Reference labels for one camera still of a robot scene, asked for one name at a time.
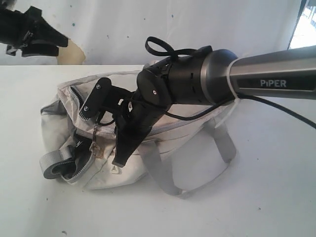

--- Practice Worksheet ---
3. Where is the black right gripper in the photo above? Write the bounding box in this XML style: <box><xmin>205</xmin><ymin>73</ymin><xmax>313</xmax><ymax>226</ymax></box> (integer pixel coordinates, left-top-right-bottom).
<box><xmin>112</xmin><ymin>97</ymin><xmax>170</xmax><ymax>167</ymax></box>

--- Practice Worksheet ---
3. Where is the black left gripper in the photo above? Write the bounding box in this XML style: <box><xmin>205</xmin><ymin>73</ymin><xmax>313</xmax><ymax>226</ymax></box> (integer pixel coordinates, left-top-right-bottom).
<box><xmin>0</xmin><ymin>4</ymin><xmax>69</xmax><ymax>57</ymax></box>

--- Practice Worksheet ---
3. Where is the white canvas duffel bag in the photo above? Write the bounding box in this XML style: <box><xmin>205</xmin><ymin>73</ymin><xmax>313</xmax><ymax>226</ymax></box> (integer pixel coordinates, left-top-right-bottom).
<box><xmin>39</xmin><ymin>59</ymin><xmax>237</xmax><ymax>202</ymax></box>

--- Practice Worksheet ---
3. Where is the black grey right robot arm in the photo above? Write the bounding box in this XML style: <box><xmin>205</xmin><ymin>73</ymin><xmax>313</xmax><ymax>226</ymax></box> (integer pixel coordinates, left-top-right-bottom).
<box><xmin>113</xmin><ymin>46</ymin><xmax>316</xmax><ymax>167</ymax></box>

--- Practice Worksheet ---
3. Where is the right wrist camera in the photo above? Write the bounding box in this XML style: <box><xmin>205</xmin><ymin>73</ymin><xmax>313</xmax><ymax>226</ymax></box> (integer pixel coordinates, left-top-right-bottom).
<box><xmin>79</xmin><ymin>78</ymin><xmax>132</xmax><ymax>120</ymax></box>

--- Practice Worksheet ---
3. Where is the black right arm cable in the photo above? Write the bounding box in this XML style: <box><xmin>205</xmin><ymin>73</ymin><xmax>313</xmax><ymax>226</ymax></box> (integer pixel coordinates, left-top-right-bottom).
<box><xmin>95</xmin><ymin>36</ymin><xmax>316</xmax><ymax>130</ymax></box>

